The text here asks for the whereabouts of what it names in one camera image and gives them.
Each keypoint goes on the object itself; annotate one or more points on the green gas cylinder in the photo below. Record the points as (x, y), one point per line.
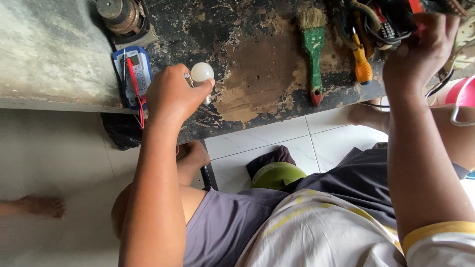
(276, 176)

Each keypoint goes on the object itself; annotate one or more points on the red multimeter probe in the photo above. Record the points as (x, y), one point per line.
(134, 87)

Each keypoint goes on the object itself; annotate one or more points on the person's right hand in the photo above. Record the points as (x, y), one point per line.
(417, 55)

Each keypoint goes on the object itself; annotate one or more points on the dark brown cloth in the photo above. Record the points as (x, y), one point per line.
(271, 157)

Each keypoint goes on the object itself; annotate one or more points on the black plastic bag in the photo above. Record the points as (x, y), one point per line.
(120, 129)

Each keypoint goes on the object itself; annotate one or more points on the person's right fingers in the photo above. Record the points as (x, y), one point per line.
(438, 24)

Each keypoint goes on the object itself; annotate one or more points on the black multimeter probe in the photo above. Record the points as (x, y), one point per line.
(124, 68)

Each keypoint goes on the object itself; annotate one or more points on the pink plastic bucket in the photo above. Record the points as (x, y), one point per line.
(462, 92)

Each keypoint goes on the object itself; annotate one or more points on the cream power strip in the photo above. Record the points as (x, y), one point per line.
(464, 46)

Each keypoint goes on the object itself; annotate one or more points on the white led light bulb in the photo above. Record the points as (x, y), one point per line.
(202, 78)

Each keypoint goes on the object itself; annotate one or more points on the rusty round metal speaker part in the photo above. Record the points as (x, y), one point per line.
(122, 18)

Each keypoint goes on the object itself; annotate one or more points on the blue digital multimeter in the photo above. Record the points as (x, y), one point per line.
(137, 76)

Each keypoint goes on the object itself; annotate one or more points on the person's left hand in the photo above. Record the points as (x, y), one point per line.
(171, 94)

